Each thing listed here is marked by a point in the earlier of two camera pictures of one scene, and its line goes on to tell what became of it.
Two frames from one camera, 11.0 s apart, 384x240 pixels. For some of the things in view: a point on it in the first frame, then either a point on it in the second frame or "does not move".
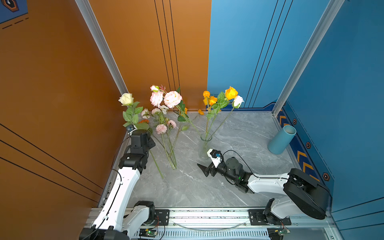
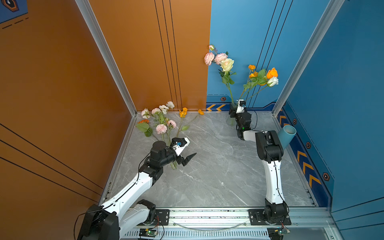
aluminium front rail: [216, 217] does not move
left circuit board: [147, 232] does not move
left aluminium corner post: [87, 12] does not move
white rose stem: [237, 101] → [271, 82]
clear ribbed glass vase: [205, 138] → [231, 119]
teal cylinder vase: [279, 143] does not move
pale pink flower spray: [160, 110] does not move
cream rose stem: [131, 117] → [226, 65]
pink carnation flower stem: [164, 130] does not move
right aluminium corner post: [333, 7] does not move
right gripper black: [206, 170] → [232, 112]
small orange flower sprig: [208, 100] → [247, 86]
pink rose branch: [171, 99] → [210, 57]
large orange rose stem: [223, 100] → [263, 77]
